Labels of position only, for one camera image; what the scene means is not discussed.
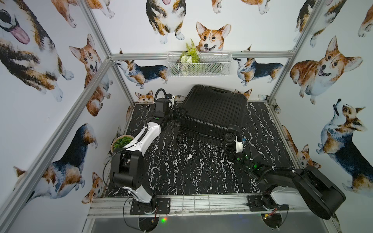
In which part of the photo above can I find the black hard-shell suitcase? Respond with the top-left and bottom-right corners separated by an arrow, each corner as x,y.
180,84 -> 247,146

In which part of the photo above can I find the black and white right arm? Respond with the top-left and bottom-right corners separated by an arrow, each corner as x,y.
223,133 -> 346,219

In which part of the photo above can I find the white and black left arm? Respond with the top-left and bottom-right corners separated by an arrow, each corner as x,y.
109,94 -> 182,210

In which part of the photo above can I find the green succulent in beige pot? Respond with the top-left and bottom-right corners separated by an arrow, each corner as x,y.
111,135 -> 134,153

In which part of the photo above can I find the green fern with white flower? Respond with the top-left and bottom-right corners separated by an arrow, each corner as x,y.
178,39 -> 201,76

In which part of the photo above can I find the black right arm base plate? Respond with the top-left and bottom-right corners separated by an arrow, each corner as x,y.
246,194 -> 289,212

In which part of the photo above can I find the white wire mesh basket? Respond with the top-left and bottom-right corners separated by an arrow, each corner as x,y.
167,51 -> 233,77

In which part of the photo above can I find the aluminium cage frame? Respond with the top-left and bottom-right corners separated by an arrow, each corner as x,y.
1,1 -> 345,233

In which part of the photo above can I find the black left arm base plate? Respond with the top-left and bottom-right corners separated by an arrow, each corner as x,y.
130,197 -> 171,215

